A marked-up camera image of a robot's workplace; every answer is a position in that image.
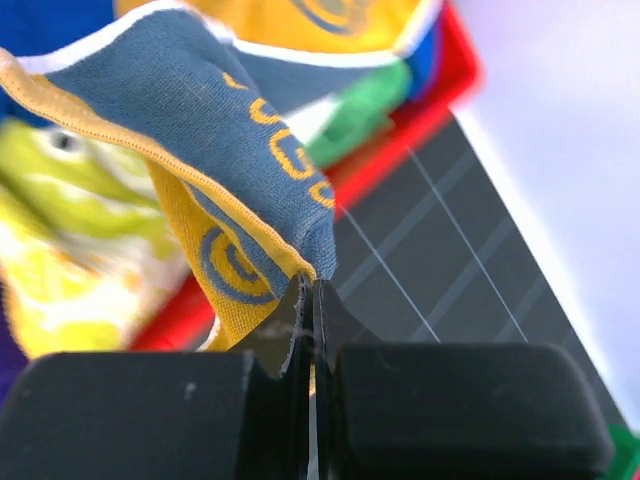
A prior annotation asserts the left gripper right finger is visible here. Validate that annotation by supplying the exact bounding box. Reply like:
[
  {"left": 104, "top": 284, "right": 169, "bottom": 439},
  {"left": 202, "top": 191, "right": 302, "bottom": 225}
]
[{"left": 313, "top": 281, "right": 615, "bottom": 479}]

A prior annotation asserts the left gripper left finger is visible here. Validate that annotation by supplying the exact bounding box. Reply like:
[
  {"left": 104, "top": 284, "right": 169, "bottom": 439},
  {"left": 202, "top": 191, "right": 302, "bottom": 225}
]
[{"left": 1, "top": 276, "right": 313, "bottom": 479}]

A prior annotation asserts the yellow and blue towel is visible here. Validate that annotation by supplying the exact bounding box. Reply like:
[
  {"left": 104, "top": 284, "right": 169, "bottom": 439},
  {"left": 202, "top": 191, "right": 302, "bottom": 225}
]
[{"left": 1, "top": 1, "right": 442, "bottom": 350}]

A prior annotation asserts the red plastic bin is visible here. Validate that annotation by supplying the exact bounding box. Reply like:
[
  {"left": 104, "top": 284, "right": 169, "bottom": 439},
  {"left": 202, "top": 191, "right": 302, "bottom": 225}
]
[{"left": 132, "top": 2, "right": 481, "bottom": 351}]

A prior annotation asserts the black grid mat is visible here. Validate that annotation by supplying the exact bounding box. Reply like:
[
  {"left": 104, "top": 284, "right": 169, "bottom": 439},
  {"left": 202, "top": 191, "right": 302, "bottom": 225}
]
[{"left": 334, "top": 122, "right": 629, "bottom": 424}]

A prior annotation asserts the purple towel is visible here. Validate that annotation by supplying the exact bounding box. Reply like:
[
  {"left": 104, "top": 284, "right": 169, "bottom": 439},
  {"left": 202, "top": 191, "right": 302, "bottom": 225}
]
[{"left": 0, "top": 317, "right": 28, "bottom": 402}]

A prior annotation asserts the cream towel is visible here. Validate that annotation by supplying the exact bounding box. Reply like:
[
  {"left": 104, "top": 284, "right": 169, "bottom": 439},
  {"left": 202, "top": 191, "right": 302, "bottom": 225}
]
[{"left": 1, "top": 118, "right": 189, "bottom": 359}]

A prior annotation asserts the green plastic bin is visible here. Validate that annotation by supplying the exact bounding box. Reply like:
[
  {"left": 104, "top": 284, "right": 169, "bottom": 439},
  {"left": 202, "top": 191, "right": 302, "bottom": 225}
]
[{"left": 604, "top": 425, "right": 640, "bottom": 480}]

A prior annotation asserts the green towel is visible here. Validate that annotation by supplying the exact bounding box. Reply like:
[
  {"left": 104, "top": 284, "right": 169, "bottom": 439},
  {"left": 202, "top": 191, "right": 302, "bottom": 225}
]
[{"left": 306, "top": 60, "right": 412, "bottom": 169}]

